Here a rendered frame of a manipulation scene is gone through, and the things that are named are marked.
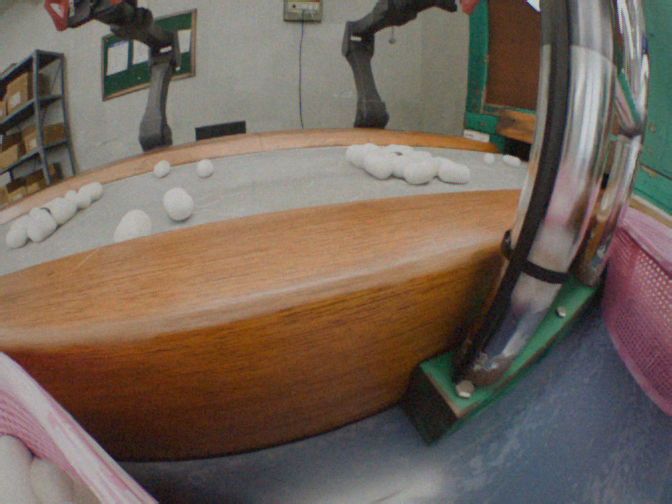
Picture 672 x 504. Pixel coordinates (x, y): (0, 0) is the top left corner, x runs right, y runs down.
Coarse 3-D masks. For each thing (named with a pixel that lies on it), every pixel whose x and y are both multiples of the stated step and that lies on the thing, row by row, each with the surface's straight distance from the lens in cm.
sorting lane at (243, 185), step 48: (144, 192) 30; (192, 192) 24; (240, 192) 22; (288, 192) 20; (336, 192) 20; (384, 192) 21; (432, 192) 23; (0, 240) 48; (48, 240) 29; (96, 240) 21
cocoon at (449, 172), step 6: (444, 168) 26; (450, 168) 26; (456, 168) 27; (462, 168) 27; (438, 174) 27; (444, 174) 26; (450, 174) 26; (456, 174) 26; (462, 174) 27; (468, 174) 27; (444, 180) 27; (450, 180) 27; (456, 180) 27; (462, 180) 27
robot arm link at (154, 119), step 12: (156, 60) 89; (168, 60) 86; (156, 72) 85; (168, 72) 85; (156, 84) 82; (168, 84) 85; (156, 96) 79; (156, 108) 77; (144, 120) 77; (156, 120) 74; (144, 132) 74; (156, 132) 72; (144, 144) 75; (156, 144) 74
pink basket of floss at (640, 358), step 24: (648, 216) 42; (624, 240) 26; (648, 240) 23; (624, 264) 26; (648, 264) 23; (624, 288) 26; (648, 288) 24; (624, 312) 26; (648, 312) 24; (624, 336) 27; (648, 336) 25; (624, 360) 27; (648, 360) 26; (648, 384) 27
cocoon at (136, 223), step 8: (128, 216) 16; (136, 216) 16; (144, 216) 16; (120, 224) 15; (128, 224) 15; (136, 224) 15; (144, 224) 15; (120, 232) 15; (128, 232) 15; (136, 232) 15; (144, 232) 15; (120, 240) 15
